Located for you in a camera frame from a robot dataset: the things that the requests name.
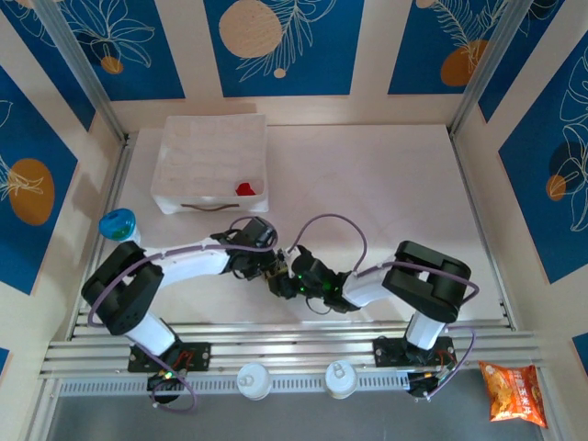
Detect white fabric organizer box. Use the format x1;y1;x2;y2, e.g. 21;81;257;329
150;114;270;217

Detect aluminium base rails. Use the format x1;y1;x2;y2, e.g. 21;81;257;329
39;321;550;382

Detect white bottle cap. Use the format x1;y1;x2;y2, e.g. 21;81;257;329
236;362;271;400
324;361;358;399

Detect black controller board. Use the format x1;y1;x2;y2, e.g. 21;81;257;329
146;369;190;405
406;367;456;400

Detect orange snack bag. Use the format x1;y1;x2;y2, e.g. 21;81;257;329
478;360;548;429

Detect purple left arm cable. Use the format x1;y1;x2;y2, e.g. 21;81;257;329
87;215;277;330

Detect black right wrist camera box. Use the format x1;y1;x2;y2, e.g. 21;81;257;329
288;246;324;278

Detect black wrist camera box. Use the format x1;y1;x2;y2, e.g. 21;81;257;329
288;246;324;278
238;218;278;252

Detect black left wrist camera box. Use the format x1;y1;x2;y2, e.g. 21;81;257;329
238;218;278;252

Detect brown leather box handle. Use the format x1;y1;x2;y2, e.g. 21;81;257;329
180;203;236;213

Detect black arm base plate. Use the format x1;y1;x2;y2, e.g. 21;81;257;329
128;342;211;373
372;335;454;368

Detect white slotted cable duct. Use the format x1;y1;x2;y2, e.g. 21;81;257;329
59;372;410;397

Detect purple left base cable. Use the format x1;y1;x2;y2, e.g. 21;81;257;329
151;374;199;413

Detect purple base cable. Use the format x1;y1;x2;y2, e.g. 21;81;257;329
151;374;199;413
424;326;477;401

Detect aluminium side rail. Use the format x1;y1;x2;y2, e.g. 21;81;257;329
448;130;515;331
66;135;134;341

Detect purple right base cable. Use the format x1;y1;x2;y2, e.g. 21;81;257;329
424;326;477;401

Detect aluminium frame post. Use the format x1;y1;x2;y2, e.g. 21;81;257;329
34;0;128;141
449;0;541;137

